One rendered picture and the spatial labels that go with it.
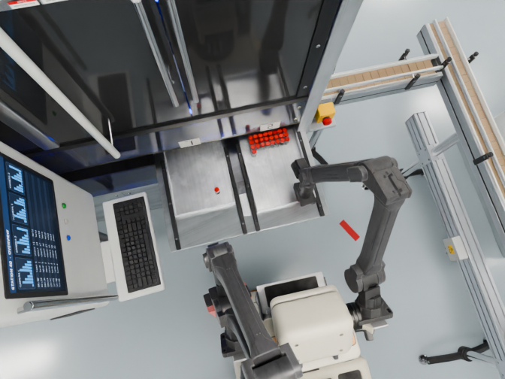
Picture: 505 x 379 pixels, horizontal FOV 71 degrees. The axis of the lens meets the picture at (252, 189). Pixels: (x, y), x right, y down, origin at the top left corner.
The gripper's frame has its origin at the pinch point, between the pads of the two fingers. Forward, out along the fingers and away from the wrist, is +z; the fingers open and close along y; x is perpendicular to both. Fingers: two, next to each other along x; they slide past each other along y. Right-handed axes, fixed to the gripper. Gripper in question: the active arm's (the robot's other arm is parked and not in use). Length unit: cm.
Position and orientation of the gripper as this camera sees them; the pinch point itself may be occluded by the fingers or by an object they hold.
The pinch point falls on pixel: (302, 201)
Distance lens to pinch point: 151.8
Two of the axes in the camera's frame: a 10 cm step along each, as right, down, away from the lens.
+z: 0.3, 4.1, 9.1
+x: -9.7, 2.4, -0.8
